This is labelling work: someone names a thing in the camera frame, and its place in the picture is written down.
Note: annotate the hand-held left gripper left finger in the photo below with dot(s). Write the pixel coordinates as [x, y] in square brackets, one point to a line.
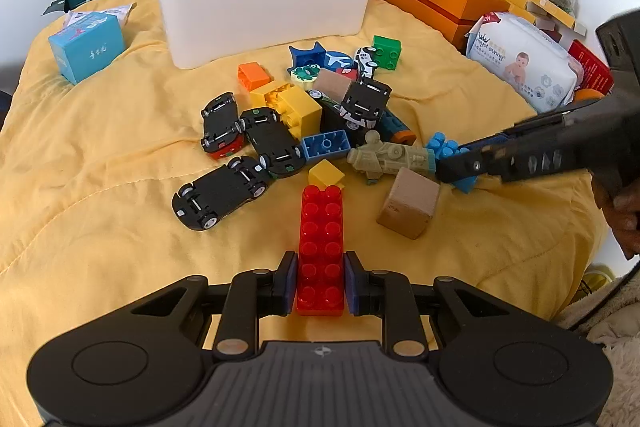
[289, 283]

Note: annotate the orange ball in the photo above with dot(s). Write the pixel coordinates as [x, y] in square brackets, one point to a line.
[589, 95]

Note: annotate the small tan wooden block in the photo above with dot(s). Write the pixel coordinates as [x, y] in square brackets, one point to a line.
[332, 85]

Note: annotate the white and black toy car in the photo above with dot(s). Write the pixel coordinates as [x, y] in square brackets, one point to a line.
[366, 62]

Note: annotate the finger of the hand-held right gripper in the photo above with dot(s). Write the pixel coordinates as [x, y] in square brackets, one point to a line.
[545, 122]
[500, 164]

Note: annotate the small yellow building brick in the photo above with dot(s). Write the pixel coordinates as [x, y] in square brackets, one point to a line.
[326, 173]

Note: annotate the white baby wipes pack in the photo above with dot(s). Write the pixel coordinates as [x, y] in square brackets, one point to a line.
[525, 57]

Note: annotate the person's right hand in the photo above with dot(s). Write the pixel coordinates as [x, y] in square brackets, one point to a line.
[625, 222]

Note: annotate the yellow blanket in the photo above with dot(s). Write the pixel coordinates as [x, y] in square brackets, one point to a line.
[100, 167]

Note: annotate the light blue building brick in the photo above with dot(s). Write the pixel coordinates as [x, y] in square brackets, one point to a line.
[445, 146]

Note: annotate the large wooden cube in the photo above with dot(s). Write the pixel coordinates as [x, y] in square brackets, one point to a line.
[407, 204]

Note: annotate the light blue cardboard box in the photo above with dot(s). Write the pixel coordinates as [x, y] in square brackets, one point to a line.
[85, 49]

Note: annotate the large yellow building brick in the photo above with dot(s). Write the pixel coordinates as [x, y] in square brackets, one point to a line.
[302, 112]

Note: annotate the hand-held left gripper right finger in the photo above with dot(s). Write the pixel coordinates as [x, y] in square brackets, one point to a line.
[350, 283]

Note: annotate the dark blue toy cylinder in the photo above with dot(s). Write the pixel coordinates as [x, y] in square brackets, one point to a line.
[397, 127]

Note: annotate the airplane picture tile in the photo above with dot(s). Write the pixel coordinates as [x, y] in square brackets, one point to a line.
[337, 61]

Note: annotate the white fluffy fabric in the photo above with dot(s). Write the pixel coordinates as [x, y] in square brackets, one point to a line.
[610, 337]

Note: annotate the long red building brick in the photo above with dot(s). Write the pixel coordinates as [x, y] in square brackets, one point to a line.
[320, 237]

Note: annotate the red toy car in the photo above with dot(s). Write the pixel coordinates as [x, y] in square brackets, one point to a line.
[220, 124]

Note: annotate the orange building brick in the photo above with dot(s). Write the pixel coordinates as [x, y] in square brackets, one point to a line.
[254, 78]

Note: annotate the red cardboard box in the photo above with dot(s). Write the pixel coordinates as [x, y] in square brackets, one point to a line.
[592, 69]

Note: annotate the grey-green toy plane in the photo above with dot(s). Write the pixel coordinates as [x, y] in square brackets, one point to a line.
[390, 157]

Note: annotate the orange cardboard box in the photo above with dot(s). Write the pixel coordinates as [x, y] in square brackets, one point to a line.
[425, 2]

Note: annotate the green frog tile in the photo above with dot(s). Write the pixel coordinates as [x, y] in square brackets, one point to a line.
[303, 75]

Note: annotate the green building brick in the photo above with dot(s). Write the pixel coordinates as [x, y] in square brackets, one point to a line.
[387, 53]

